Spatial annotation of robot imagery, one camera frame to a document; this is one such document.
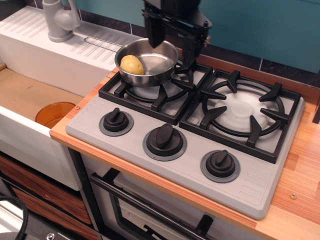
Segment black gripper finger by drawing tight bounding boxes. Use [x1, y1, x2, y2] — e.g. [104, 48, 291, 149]
[182, 34, 203, 70]
[144, 17, 166, 48]

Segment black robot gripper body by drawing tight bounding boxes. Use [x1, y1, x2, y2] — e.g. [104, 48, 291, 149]
[142, 0, 212, 47]

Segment stainless steel saucepan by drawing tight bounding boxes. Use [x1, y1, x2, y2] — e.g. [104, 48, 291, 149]
[84, 36, 179, 88]

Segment yellow toy potato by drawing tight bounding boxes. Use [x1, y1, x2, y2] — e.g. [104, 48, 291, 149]
[120, 55, 144, 75]

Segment grey toy stove top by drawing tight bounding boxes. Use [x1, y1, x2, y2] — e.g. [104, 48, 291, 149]
[65, 58, 306, 221]

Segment black middle stove knob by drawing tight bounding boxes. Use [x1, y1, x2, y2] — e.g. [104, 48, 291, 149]
[142, 123, 188, 162]

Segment black stove knob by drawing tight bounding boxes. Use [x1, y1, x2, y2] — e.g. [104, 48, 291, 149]
[99, 107, 134, 137]
[142, 123, 188, 162]
[200, 150, 241, 184]

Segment black left stove knob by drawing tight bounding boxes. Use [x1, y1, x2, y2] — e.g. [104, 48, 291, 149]
[99, 107, 134, 137]

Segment black right stove knob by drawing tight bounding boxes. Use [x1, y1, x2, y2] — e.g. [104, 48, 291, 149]
[200, 150, 241, 184]

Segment black left burner grate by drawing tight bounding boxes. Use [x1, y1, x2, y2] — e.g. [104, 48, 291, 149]
[98, 59, 213, 125]

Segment grey toy faucet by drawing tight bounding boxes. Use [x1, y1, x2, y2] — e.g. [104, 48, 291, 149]
[42, 0, 81, 43]

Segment white toy sink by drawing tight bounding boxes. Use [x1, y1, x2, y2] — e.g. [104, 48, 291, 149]
[0, 6, 134, 191]

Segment upper wooden drawer front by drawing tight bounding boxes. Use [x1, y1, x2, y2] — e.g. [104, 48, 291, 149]
[0, 153, 91, 224]

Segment wooden drawer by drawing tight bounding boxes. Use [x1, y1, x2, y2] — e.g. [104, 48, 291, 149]
[0, 153, 91, 224]
[12, 186, 99, 240]

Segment lower wooden drawer front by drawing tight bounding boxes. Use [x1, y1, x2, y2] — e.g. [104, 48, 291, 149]
[12, 186, 99, 240]

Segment oven door with black handle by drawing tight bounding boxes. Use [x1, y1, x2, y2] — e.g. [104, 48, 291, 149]
[89, 167, 226, 240]

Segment black braided cable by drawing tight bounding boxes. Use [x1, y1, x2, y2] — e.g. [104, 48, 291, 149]
[0, 196, 30, 240]

